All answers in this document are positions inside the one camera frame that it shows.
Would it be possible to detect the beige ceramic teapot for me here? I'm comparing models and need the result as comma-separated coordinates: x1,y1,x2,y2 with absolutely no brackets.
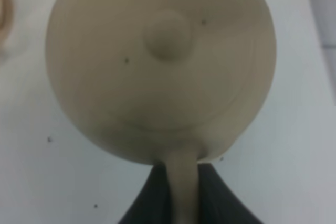
45,0,276,223

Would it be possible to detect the near beige cup saucer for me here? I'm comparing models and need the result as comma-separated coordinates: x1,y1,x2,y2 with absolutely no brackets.
1,0,14,48

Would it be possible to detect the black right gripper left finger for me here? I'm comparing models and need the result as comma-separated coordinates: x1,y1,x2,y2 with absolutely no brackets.
119,164,176,224

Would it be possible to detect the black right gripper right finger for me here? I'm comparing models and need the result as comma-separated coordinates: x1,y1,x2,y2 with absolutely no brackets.
197,163,261,224

